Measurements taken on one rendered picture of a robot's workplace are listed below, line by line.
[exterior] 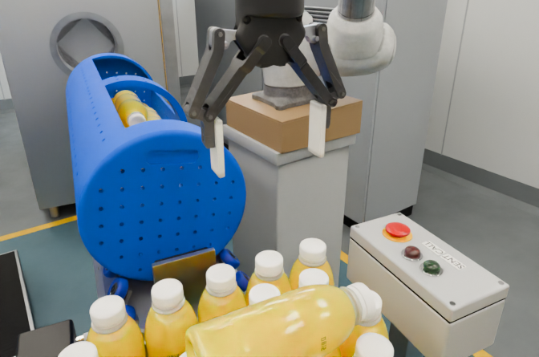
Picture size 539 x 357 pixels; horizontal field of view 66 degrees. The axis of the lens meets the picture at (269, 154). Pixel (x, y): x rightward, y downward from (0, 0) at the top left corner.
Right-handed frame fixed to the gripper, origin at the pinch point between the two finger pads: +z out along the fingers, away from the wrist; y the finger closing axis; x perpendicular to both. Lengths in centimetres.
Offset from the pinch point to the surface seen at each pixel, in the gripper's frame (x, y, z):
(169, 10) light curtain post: -158, -25, -8
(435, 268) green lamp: 13.0, -17.5, 14.1
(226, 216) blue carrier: -19.2, -0.5, 19.5
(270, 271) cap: 1.9, 0.7, 16.3
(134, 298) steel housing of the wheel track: -20.0, 17.2, 32.4
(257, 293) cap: 5.8, 4.4, 15.5
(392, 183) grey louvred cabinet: -129, -146, 94
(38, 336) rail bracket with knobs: -9.1, 30.6, 24.9
